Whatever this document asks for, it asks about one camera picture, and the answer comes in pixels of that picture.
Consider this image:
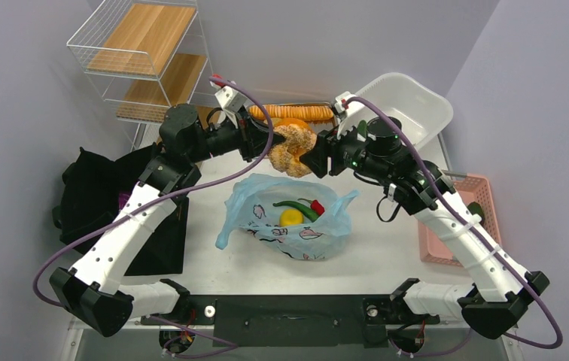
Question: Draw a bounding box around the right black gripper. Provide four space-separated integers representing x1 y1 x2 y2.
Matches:
303 117 390 181

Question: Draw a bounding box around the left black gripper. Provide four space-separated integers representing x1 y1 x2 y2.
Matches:
187 105 285 164

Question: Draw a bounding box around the sesame bagel bread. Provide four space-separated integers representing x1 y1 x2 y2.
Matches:
268 124 317 177

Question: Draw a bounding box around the blue printed plastic bag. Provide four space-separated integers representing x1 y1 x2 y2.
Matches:
215 174 360 261

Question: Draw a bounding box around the black fabric tote bag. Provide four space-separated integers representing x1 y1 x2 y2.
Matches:
52 144 189 276

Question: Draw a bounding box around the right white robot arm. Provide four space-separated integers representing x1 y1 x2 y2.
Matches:
300 117 549 339

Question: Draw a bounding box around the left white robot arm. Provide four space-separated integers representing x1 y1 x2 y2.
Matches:
50 104 284 337

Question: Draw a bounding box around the brown bread slice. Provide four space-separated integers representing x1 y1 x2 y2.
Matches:
274 117 312 131

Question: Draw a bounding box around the steel tray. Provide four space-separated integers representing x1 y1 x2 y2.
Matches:
271 105 336 136

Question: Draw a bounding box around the red chili pepper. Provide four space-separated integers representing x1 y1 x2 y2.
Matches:
299 198 325 216

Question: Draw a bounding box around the row of orange crackers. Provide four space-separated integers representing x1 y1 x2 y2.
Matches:
263 105 333 123

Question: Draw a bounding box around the green chili pepper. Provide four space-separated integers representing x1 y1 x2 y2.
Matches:
272 201 320 222

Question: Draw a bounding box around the green cucumber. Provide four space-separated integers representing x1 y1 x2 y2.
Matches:
357 120 367 138

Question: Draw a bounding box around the yellow lemon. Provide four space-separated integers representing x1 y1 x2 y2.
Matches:
279 208 305 227

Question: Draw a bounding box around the white plastic basin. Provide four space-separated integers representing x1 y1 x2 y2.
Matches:
354 72 454 150

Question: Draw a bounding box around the pink plastic basket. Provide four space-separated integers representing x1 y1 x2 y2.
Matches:
418 171 502 267

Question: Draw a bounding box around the dark green avocado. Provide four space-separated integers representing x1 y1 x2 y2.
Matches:
467 202 485 224

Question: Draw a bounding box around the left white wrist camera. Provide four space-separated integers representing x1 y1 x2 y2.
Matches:
210 74 248 129

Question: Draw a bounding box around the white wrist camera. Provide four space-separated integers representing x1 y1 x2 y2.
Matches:
333 91 365 139
210 74 248 129

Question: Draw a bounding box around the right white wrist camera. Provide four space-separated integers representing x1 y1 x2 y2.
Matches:
333 91 365 139

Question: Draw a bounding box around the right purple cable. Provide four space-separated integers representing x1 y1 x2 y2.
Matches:
342 96 564 358

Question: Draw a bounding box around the purple cable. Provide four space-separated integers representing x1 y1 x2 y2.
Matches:
342 96 564 358
31 75 275 359

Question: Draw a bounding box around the white wire wooden shelf rack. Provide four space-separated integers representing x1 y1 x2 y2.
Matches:
66 1 217 150

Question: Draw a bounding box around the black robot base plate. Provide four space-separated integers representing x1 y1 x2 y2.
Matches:
166 294 440 348

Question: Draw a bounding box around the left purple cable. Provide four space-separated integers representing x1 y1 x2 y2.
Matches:
31 75 275 359

